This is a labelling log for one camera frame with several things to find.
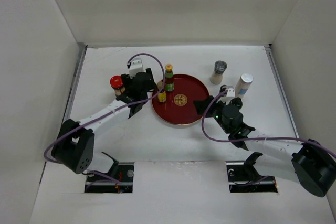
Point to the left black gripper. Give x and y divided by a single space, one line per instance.
128 82

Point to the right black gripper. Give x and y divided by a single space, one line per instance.
200 104

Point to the small yellow label bottle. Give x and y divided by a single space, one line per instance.
161 92

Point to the green label sauce bottle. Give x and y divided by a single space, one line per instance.
169 78

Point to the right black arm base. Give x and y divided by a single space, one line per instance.
244 178

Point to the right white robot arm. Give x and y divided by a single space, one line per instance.
305 162

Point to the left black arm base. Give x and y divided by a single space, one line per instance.
107 175

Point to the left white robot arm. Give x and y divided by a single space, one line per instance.
75 144

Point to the red lid sauce jar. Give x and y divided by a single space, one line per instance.
117 85

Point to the red round tray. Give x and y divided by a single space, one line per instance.
179 109

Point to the black cap pepper bottle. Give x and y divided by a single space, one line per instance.
237 102

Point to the grey cap salt grinder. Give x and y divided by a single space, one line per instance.
219 69

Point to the white blue cylinder shaker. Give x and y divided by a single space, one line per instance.
243 84

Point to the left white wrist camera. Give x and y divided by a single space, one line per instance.
135 66

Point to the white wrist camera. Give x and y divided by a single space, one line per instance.
135 66
229 95

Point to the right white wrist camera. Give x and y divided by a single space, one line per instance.
229 95

